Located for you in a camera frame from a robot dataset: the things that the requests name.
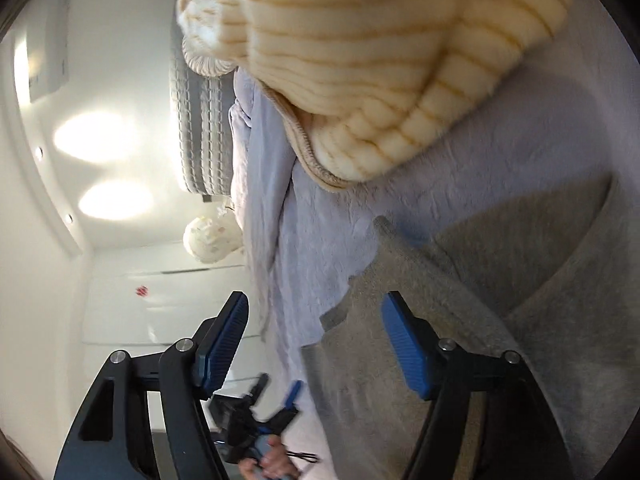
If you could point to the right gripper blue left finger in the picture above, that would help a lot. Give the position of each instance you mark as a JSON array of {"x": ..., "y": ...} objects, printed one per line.
[{"x": 111, "y": 436}]

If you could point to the grey-brown knitted sweater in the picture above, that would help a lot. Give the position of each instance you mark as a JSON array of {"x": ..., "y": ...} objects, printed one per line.
[{"x": 553, "y": 275}]

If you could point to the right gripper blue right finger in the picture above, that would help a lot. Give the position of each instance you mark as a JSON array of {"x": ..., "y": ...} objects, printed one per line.
[{"x": 488, "y": 417}]

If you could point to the lilac plush bed blanket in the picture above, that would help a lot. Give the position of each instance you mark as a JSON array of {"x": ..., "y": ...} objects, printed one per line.
[{"x": 568, "y": 114}]

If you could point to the cream striped fluffy garment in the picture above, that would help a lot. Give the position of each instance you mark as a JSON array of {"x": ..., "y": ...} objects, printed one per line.
[{"x": 363, "y": 86}]

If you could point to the person's left hand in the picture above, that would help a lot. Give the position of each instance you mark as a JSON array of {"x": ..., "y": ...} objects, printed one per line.
[{"x": 275, "y": 464}]

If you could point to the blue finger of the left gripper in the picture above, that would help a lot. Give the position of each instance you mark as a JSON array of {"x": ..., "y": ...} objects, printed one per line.
[
  {"x": 258, "y": 388},
  {"x": 293, "y": 393}
]

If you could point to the white patterned plush pillow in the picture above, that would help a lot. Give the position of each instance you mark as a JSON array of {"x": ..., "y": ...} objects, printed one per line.
[{"x": 210, "y": 239}]

